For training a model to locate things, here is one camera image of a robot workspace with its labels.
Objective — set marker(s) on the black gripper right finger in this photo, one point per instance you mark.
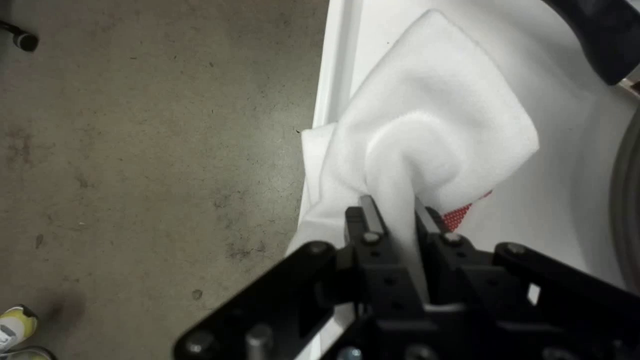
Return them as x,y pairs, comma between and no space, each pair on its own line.
466,266

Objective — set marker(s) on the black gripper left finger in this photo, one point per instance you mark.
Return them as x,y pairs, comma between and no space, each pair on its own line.
373,266

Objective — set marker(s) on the white towel with red stripes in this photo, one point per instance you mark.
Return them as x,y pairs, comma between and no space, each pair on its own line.
432,113

